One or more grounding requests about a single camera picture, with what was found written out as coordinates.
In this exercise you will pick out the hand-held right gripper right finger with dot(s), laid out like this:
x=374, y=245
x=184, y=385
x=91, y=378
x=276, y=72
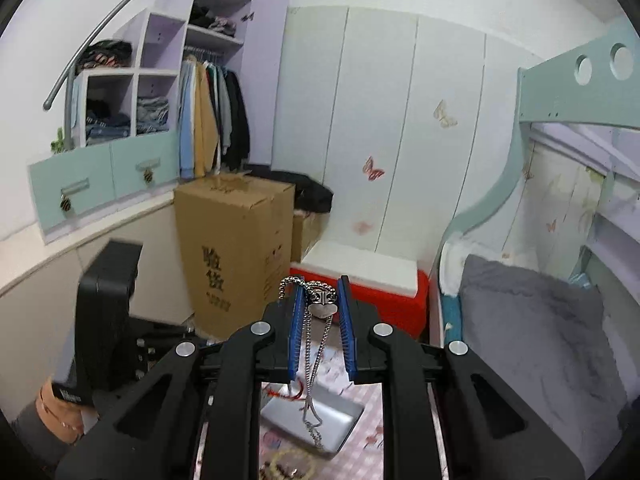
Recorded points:
x=347, y=330

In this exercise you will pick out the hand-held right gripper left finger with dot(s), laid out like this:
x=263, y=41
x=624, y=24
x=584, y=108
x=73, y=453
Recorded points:
x=296, y=340

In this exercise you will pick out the grey metal tin box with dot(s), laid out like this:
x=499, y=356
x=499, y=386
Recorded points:
x=330, y=420

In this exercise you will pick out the person's left forearm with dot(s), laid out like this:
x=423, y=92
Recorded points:
x=35, y=437

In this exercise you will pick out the person's left hand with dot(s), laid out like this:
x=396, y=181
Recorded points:
x=60, y=410

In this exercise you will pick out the red cooler box white lid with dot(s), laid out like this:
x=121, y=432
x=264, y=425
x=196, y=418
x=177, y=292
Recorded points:
x=395, y=310

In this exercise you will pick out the white low cabinet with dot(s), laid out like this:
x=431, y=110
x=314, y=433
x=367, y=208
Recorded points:
x=30, y=280

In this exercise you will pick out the small brown cardboard box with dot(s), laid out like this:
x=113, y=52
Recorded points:
x=305, y=235

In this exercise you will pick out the faded pink butterfly sticker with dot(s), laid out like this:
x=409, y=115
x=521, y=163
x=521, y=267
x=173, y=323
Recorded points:
x=363, y=227

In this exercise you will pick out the pine cone ornament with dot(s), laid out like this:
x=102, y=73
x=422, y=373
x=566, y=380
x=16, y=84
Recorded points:
x=65, y=203
x=148, y=175

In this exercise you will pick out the pink checked tablecloth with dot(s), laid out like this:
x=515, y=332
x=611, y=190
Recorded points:
x=369, y=444

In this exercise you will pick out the white pillow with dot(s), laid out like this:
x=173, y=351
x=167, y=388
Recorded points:
x=450, y=265

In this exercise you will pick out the large brown cardboard box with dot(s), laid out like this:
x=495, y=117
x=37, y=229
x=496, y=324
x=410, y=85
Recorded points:
x=225, y=240

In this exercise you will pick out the wide teal drawer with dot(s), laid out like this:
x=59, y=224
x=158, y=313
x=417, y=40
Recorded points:
x=55, y=175

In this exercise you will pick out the narrow teal drawer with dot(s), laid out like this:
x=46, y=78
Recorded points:
x=130, y=160

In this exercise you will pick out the black bag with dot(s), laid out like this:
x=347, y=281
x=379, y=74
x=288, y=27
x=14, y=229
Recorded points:
x=310, y=192

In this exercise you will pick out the dark jeans pile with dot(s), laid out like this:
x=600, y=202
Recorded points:
x=107, y=127

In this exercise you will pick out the light jeans pile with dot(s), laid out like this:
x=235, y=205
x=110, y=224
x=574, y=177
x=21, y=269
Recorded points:
x=152, y=115

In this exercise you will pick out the grey blanket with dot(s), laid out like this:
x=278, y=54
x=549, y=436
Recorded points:
x=540, y=330

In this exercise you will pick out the row of hanging clothes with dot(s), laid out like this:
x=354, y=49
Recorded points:
x=202, y=110

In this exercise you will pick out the white panelled wardrobe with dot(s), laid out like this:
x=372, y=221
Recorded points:
x=325, y=110

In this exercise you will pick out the beige butterfly sticker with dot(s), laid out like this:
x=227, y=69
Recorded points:
x=444, y=115

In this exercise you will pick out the striped clothes pile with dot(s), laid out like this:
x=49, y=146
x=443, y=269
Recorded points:
x=105, y=52

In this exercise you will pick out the purple stepped wardrobe unit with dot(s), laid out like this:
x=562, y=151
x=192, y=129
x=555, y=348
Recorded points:
x=265, y=85

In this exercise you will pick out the dark folded clothes pile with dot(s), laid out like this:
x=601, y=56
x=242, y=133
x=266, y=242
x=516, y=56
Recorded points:
x=215, y=22

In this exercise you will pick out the green bunk bed frame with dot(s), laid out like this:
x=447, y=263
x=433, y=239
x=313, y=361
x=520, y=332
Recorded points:
x=555, y=90

